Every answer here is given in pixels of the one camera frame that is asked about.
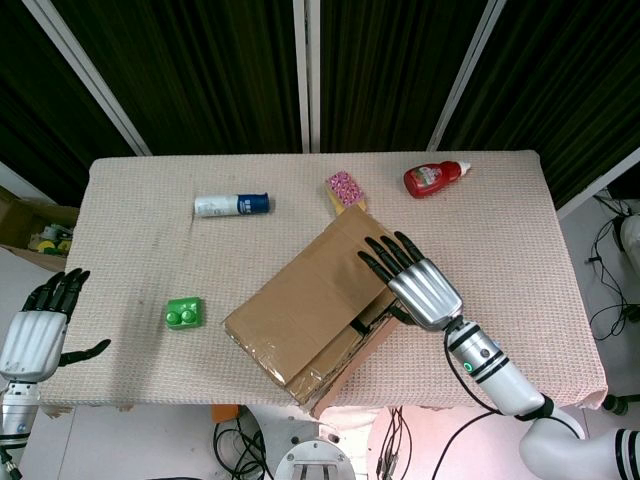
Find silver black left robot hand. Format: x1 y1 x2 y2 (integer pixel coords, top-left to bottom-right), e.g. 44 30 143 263
0 268 112 384

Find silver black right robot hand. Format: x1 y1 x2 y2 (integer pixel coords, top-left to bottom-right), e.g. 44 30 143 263
357 231 464 331

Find brown cardboard box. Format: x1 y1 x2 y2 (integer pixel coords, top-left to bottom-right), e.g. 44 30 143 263
223 204 401 419

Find grey round robot base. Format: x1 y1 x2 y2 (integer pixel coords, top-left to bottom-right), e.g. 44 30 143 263
273 438 356 480

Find open cardboard storage box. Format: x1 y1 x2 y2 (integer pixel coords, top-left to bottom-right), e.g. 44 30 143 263
0 185 80 274

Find red ketchup bottle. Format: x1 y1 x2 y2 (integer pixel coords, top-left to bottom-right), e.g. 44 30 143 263
403 159 472 200

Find pink patterned yellow sponge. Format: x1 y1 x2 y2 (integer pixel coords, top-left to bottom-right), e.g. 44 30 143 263
324 170 369 217

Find beige waffle tablecloth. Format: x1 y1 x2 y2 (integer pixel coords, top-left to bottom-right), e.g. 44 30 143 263
39 151 609 414

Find green toy block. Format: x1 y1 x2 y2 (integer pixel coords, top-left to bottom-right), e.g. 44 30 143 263
164 296 206 331

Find orange plastic piece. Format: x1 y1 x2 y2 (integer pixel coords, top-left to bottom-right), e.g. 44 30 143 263
210 404 241 426

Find white rounded device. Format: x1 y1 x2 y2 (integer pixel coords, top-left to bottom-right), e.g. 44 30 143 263
619 214 640 266

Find white blue spray can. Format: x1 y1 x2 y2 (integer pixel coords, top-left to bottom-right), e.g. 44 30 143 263
193 191 271 219

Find dark green screen panel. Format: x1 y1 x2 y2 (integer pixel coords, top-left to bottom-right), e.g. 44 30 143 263
304 0 506 154
429 0 640 221
34 0 311 156
0 0 151 206

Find black stand foot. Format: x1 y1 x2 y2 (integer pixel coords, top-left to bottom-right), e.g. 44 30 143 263
602 393 640 416

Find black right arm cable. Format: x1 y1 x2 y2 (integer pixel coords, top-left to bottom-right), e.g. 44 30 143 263
430 329 586 480

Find hanging black cable bundle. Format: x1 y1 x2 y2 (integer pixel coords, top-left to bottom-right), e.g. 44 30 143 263
377 407 416 480

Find tangled black floor cables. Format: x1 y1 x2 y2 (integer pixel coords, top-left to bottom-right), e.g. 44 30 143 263
587 194 640 341

